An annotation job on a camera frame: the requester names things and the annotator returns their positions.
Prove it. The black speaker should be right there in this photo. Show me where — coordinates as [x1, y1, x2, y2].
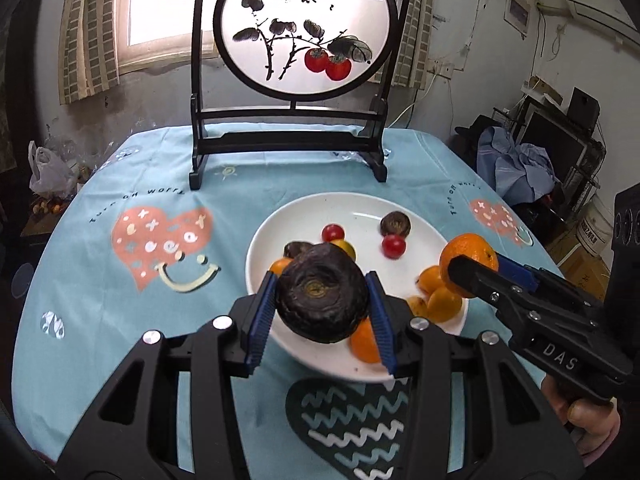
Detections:
[567, 86, 601, 131]

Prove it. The person's right hand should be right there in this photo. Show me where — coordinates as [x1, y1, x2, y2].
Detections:
[540, 374, 622, 467]

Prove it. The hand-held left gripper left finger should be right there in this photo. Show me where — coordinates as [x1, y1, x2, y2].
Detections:
[55, 271, 278, 480]

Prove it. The dark avocado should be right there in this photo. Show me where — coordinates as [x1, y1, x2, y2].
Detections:
[283, 241, 316, 260]

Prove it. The large dark water chestnut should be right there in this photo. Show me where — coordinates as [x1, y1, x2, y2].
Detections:
[276, 242, 371, 345]

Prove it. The small orange tangerine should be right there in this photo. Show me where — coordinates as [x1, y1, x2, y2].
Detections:
[418, 266, 445, 295]

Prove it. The cardboard box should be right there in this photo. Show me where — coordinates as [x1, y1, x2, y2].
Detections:
[547, 232, 613, 291]

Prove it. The blue printed tablecloth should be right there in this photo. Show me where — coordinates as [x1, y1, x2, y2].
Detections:
[11, 122, 568, 480]

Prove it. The large orange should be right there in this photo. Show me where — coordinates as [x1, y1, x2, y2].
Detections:
[439, 233, 500, 298]

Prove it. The white wall fuse box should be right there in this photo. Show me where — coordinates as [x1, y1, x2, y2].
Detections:
[504, 0, 532, 38]

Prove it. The white plastic bag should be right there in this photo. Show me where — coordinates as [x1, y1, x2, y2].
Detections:
[27, 140, 76, 198]

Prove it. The checked beige curtain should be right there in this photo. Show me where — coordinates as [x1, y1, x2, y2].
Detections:
[57, 0, 132, 106]
[387, 0, 436, 88]

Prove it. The white air conditioner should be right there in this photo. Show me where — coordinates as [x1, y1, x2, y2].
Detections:
[564, 0, 640, 43]

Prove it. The black hat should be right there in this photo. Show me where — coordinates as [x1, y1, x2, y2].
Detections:
[452, 114, 496, 146]

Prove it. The white bucket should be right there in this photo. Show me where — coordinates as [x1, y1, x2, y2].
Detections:
[575, 200, 615, 256]

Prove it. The black monitor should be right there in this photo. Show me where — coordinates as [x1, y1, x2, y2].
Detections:
[515, 95, 598, 186]

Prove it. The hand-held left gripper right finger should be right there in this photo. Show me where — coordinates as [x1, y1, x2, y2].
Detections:
[364, 270, 586, 480]

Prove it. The white oval plate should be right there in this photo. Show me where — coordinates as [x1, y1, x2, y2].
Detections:
[245, 192, 469, 385]

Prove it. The crumpled blue cloth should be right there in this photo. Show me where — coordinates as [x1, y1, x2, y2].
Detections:
[475, 126, 561, 206]

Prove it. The bright window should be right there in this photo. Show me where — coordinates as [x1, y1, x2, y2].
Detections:
[117, 0, 223, 63]

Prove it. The small dark water chestnut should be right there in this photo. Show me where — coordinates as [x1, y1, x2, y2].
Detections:
[379, 211, 412, 237]

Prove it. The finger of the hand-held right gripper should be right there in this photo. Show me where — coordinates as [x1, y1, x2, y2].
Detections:
[495, 252, 543, 293]
[446, 254, 531, 321]

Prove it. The round painted table screen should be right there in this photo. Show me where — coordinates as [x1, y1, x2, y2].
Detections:
[188, 0, 418, 191]

